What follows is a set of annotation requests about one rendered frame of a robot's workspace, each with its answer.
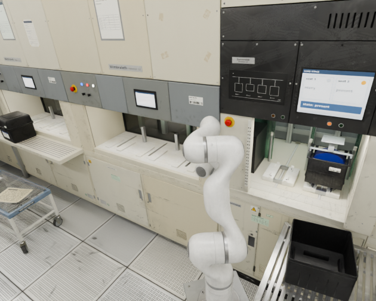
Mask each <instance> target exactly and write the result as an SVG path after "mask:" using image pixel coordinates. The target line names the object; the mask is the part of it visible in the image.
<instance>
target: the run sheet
mask: <svg viewBox="0 0 376 301"><path fill-rule="evenodd" d="M33 190H34V189H29V188H15V187H8V188H6V190H4V191H2V192H1V193H0V202H2V203H9V204H12V203H18V202H20V201H21V200H23V199H24V198H25V197H27V196H28V194H30V193H31V192H32V191H33Z"/></svg>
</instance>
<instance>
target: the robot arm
mask: <svg viewBox="0 0 376 301"><path fill-rule="evenodd" d="M220 131H221V127H220V123H219V121H218V120H217V119H216V118H215V117H213V116H206V117H205V118H204V119H203V120H202V121H201V123H200V126H199V128H198V129H197V130H195V131H194V132H193V133H191V134H190V135H189V136H188V137H187V139H186V140H185V141H184V143H183V147H182V152H183V156H184V158H185V159H186V160H187V161H189V162H191V163H195V164H197V165H196V167H195V172H196V174H197V175H198V176H199V177H201V178H207V177H208V176H209V177H208V178H207V179H206V181H205V183H204V188H203V193H204V206H205V210H206V212H207V214H208V215H209V217H210V218H211V219H212V220H213V221H215V222H216V223H218V224H219V225H221V226H222V227H223V228H224V231H221V232H203V233H198V234H194V235H193V236H192V237H191V238H190V239H189V242H188V243H187V253H188V257H189V259H190V261H191V262H192V264H193V265H194V266H195V267H196V268H197V269H198V270H200V271H201V272H202V273H204V274H205V288H204V289H203V290H202V291H201V293H200V295H199V299H198V301H239V297H238V295H237V293H236V292H235V291H234V289H233V267H232V265H231V263H239V262H241V261H243V260H244V259H245V258H246V257H247V254H248V245H247V243H246V240H245V237H244V236H243V234H242V232H241V230H240V229H239V227H238V226H237V224H236V222H235V220H234V218H233V215H232V211H231V208H230V193H229V182H230V178H231V176H232V174H233V173H234V172H235V170H236V169H237V168H238V167H239V165H240V164H241V162H242V160H243V158H244V153H245V150H244V145H243V143H242V142H241V140H240V139H239V138H237V137H235V136H220Z"/></svg>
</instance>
